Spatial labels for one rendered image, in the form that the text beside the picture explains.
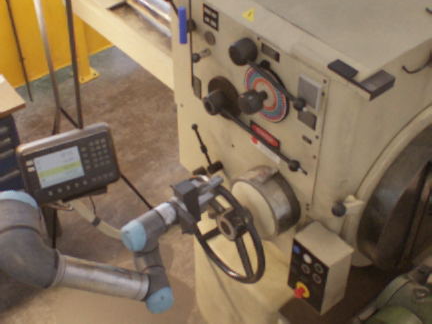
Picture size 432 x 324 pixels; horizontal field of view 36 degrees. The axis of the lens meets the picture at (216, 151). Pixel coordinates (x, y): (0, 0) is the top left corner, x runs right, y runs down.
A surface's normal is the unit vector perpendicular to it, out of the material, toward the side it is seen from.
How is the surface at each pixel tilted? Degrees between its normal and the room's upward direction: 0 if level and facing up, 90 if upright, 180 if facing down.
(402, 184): 47
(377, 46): 0
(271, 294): 0
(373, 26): 0
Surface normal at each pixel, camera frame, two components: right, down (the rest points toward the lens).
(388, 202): -0.65, -0.01
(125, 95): 0.00, -0.73
